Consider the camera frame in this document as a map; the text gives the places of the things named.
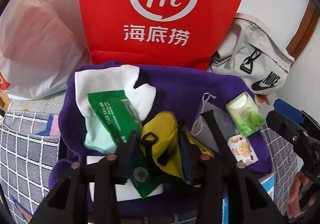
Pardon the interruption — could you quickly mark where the small green tissue pack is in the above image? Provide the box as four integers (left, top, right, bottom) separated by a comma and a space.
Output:
226, 92, 265, 137

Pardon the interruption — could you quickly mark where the lemon print wipe sachet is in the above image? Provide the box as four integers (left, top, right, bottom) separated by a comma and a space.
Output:
227, 134, 258, 166

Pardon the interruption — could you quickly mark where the green wet wipe packet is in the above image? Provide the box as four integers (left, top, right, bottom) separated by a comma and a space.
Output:
88, 90, 159, 198

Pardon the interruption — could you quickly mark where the yellow black strap pouch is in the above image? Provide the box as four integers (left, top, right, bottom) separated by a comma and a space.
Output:
139, 111, 214, 183

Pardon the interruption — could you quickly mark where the white mint sock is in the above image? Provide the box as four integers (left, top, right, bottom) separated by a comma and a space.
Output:
74, 65, 156, 154

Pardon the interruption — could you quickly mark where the person's right hand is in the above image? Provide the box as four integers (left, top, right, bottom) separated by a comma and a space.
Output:
286, 171, 319, 223

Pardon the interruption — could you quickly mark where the blue tissue pack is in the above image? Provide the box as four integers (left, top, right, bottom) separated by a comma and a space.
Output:
222, 173, 276, 224

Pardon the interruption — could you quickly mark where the white foam block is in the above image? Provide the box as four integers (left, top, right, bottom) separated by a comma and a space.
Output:
86, 156, 163, 202

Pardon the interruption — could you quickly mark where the grey Nike waist bag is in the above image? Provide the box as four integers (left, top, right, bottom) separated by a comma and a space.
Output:
207, 13, 295, 95

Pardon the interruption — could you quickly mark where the grey checked cloth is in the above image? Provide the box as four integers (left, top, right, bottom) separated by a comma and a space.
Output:
1, 110, 61, 223

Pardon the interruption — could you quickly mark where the purple towel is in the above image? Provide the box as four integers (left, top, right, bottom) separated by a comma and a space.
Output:
59, 61, 272, 219

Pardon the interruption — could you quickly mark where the wooden bedside table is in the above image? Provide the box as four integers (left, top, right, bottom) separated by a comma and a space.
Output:
0, 91, 11, 112

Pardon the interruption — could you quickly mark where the red Haidilao paper bag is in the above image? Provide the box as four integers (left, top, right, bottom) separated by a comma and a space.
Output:
80, 0, 241, 70

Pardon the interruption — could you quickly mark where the white Miniso plastic bag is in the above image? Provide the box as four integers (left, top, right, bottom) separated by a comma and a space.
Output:
1, 0, 91, 100

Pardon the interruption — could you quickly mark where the brown wooden door frame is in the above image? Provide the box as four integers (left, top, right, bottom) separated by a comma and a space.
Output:
286, 1, 319, 60

